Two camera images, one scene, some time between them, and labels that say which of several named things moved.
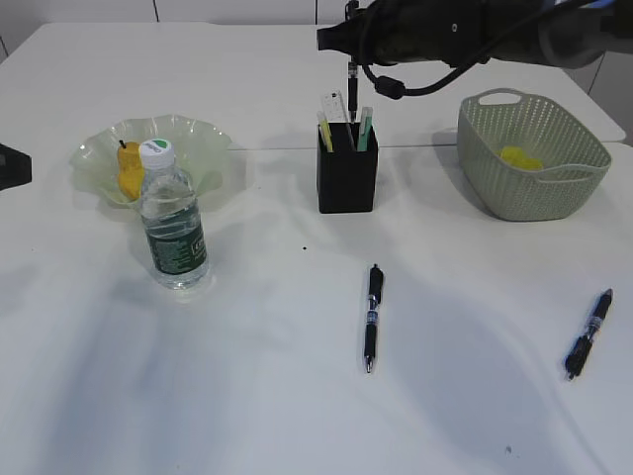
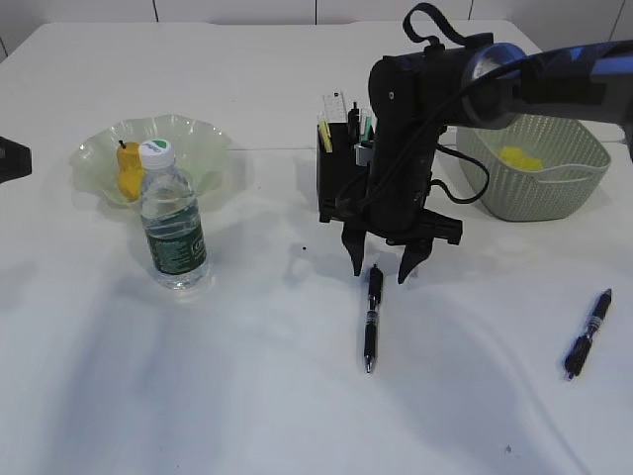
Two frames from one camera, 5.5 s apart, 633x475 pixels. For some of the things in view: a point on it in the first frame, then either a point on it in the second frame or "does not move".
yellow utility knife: (325, 133) does not move
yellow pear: (131, 168) does not move
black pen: (375, 298) does not move
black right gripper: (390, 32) → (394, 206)
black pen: (352, 72) → (353, 125)
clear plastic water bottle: (172, 219) does not move
